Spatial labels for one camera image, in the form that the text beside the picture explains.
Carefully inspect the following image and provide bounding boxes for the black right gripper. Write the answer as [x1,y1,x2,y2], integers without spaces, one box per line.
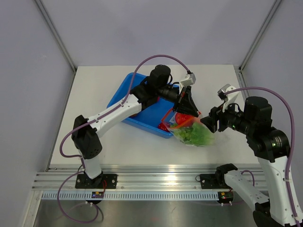
[200,98,255,135]

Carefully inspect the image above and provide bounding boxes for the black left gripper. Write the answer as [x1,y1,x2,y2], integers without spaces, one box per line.
[156,85,199,117]

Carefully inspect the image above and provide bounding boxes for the red toy apple top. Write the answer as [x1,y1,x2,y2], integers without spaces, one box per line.
[175,113,193,127]

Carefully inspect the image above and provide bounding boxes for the red toy apple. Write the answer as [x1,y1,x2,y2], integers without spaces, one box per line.
[175,113,193,127]
[158,123,167,131]

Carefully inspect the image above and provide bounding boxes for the green toy lettuce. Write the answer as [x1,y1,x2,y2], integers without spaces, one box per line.
[185,123,215,147]

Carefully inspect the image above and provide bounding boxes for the clear zip bag orange zipper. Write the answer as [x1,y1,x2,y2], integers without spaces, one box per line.
[161,109,215,147]

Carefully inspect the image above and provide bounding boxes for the green toy grapes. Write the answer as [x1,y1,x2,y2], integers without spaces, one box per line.
[173,128,192,142]

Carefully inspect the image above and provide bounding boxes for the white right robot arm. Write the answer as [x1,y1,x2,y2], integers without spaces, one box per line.
[201,96,303,227]

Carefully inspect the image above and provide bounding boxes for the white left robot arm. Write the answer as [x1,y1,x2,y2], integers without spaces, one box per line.
[71,65,199,188]

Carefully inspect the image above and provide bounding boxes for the red toy apple bottom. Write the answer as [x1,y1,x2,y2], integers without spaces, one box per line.
[158,123,167,131]

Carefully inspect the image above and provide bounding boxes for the blue plastic bin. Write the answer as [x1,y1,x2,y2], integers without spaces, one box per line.
[107,73,173,139]

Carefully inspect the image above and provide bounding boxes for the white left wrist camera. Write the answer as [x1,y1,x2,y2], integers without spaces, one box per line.
[179,73,196,90]

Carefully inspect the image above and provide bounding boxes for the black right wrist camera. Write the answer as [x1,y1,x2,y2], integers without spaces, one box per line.
[217,84,239,112]

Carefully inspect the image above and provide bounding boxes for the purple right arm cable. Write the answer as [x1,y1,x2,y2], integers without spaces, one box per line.
[223,86,300,227]

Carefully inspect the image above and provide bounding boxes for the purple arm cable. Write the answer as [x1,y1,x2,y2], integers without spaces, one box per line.
[57,54,191,223]
[223,86,300,227]

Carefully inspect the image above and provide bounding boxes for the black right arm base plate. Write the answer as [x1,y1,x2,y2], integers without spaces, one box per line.
[195,174,230,189]

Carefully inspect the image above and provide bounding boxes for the aluminium table rail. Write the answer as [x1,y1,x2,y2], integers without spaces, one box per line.
[32,164,218,192]

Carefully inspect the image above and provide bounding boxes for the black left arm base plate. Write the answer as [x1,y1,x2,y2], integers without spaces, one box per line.
[75,173,118,189]

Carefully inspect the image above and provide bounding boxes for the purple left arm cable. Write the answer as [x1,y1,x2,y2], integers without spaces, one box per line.
[57,54,191,223]

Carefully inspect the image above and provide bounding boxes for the white slotted cable duct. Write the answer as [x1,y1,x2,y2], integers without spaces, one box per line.
[42,191,219,201]

